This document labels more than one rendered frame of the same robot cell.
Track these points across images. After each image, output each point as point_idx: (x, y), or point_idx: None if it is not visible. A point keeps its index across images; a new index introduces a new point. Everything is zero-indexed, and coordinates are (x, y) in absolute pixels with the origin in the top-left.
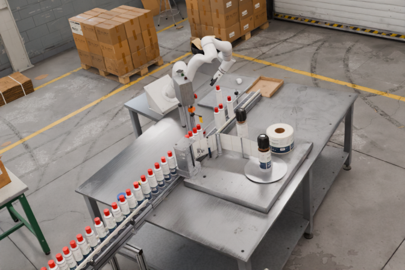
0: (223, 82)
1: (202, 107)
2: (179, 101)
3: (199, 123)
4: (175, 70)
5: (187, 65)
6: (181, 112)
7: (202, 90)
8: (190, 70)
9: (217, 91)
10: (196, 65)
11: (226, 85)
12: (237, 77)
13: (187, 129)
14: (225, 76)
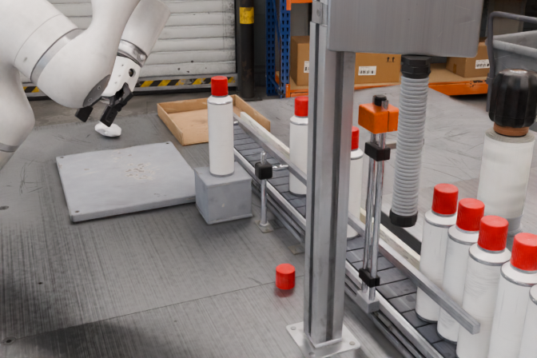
0: (51, 148)
1: (110, 221)
2: (399, 47)
3: (200, 265)
4: (11, 26)
5: None
6: (424, 116)
7: (9, 185)
8: (121, 6)
9: (228, 102)
10: None
11: (83, 150)
12: (80, 128)
13: (325, 266)
14: (31, 135)
